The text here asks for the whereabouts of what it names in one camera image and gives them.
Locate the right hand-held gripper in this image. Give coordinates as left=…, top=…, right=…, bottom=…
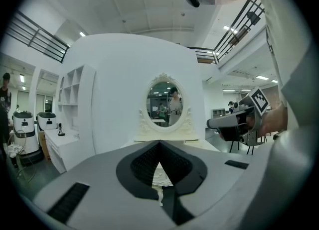
left=206, top=87, right=271, bottom=147

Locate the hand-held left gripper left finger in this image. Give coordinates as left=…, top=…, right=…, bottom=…
left=116, top=140, right=160, bottom=199

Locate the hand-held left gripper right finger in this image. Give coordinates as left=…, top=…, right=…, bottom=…
left=159, top=140, right=208, bottom=197

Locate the person's right forearm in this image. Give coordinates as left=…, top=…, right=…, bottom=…
left=260, top=79, right=311, bottom=137

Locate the oval white-framed vanity mirror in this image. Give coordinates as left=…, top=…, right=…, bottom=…
left=138, top=72, right=195, bottom=136

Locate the small grey cabinet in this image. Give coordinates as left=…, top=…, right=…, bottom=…
left=210, top=108, right=226, bottom=119

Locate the black-legged chair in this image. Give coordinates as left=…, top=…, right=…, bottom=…
left=228, top=138, right=267, bottom=155

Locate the white side desk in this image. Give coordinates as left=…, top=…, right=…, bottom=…
left=43, top=127, right=82, bottom=174

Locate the small black desk gadget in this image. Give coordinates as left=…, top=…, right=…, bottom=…
left=56, top=122, right=66, bottom=137

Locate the brown cardboard box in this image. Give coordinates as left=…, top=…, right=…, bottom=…
left=38, top=130, right=52, bottom=163

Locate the white open shelf cabinet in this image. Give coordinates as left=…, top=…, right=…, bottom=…
left=57, top=64, right=97, bottom=136

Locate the white service robot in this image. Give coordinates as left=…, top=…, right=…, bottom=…
left=36, top=112, right=57, bottom=132
left=11, top=111, right=42, bottom=164

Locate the black balcony railing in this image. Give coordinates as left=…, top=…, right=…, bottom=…
left=186, top=0, right=265, bottom=64
left=4, top=9, right=71, bottom=64

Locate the black box on railing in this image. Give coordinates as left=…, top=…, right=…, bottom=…
left=246, top=11, right=261, bottom=26

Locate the white power strip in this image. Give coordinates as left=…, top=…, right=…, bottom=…
left=6, top=144, right=23, bottom=155

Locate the person's white shirt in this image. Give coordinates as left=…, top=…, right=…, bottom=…
left=249, top=0, right=301, bottom=97

